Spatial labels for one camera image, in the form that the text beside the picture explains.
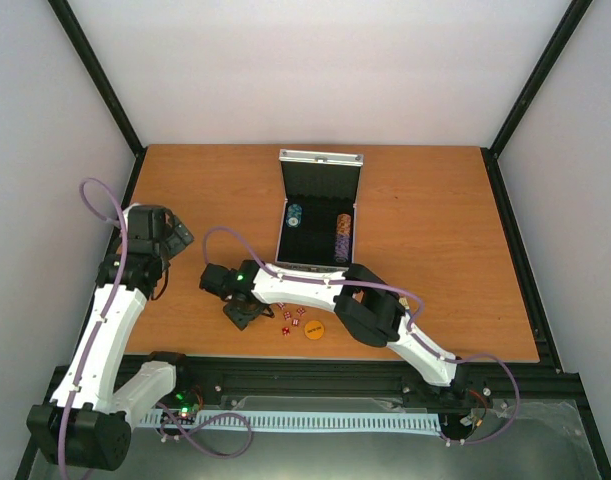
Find aluminium poker case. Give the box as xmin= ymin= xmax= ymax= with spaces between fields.
xmin=275 ymin=148 xmax=364 ymax=271

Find purple poker chip stack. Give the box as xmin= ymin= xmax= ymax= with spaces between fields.
xmin=334 ymin=233 xmax=352 ymax=263

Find red poker chip stack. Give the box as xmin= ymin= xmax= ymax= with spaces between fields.
xmin=336 ymin=213 xmax=352 ymax=237

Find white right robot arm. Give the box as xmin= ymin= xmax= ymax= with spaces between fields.
xmin=199 ymin=260 xmax=459 ymax=388

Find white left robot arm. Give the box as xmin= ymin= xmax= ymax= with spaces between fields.
xmin=26 ymin=204 xmax=194 ymax=471

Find orange dealer button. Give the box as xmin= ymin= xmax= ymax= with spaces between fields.
xmin=304 ymin=320 xmax=325 ymax=340

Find light blue cable duct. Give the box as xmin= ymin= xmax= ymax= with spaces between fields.
xmin=138 ymin=409 xmax=441 ymax=436

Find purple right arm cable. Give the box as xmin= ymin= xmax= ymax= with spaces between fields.
xmin=202 ymin=226 xmax=521 ymax=447

